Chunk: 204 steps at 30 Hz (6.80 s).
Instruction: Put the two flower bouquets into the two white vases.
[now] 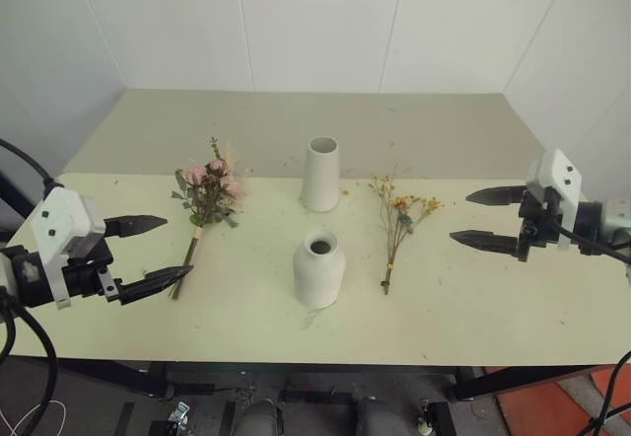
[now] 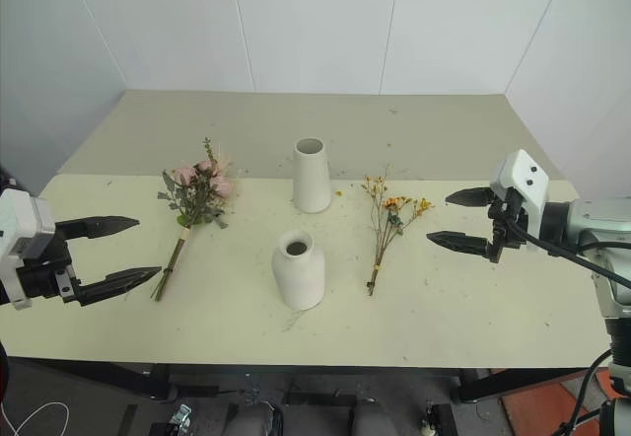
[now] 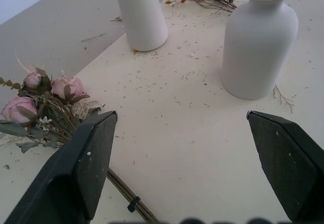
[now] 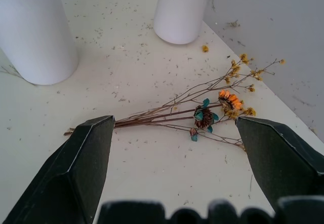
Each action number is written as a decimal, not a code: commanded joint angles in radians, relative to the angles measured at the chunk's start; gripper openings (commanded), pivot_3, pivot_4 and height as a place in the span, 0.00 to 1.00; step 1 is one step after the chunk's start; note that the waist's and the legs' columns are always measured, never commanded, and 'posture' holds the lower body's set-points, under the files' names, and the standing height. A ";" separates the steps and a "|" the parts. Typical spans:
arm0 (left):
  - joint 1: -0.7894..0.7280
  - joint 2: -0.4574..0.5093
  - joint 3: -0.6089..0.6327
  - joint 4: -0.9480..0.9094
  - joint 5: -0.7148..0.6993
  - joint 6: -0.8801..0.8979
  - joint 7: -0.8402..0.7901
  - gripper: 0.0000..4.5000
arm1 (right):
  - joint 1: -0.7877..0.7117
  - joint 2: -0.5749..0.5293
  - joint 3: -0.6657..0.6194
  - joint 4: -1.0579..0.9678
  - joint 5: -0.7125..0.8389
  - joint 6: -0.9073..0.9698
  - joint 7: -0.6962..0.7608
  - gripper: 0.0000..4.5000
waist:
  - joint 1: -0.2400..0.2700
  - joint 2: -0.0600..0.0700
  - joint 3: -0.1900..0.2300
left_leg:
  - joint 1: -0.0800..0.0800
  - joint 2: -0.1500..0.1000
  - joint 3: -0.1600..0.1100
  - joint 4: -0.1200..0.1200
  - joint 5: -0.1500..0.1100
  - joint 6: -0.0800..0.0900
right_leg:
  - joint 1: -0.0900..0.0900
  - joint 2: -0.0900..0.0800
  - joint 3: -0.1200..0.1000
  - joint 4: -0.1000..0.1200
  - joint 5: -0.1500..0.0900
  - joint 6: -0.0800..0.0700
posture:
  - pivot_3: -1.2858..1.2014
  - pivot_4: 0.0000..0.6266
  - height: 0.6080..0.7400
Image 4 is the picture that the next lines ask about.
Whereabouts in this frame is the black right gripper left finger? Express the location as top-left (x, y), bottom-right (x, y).
top-left (2, 115), bottom-right (116, 224)

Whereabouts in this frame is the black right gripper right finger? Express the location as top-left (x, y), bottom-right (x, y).
top-left (235, 116), bottom-right (324, 210)

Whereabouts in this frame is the large white cylindrical vase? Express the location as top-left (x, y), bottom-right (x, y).
top-left (0, 0), bottom-right (79, 86)

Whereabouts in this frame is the small white cylindrical vase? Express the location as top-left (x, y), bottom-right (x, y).
top-left (153, 0), bottom-right (213, 45)

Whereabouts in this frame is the teal dried flower with stem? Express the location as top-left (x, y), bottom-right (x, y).
top-left (113, 98), bottom-right (220, 134)

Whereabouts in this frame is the thin dried stem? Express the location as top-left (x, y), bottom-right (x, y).
top-left (145, 122), bottom-right (199, 142)

